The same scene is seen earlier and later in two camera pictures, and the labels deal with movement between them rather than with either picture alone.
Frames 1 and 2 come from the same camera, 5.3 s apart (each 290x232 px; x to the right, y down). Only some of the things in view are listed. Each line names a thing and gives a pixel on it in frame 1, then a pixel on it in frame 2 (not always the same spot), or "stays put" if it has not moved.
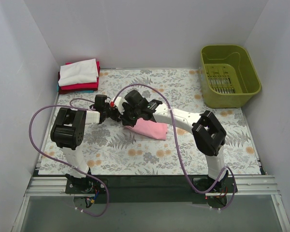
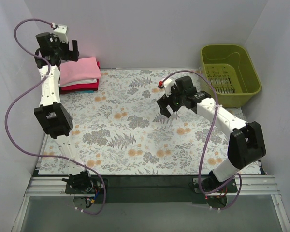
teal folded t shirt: x=81 y=91 stays put
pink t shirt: x=149 y=128 to x=85 y=68
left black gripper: x=112 y=113 to x=66 y=50
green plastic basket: x=229 y=78 stays put
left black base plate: x=88 y=185 stays put
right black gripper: x=126 y=118 to x=169 y=101
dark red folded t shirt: x=65 y=92 stays put
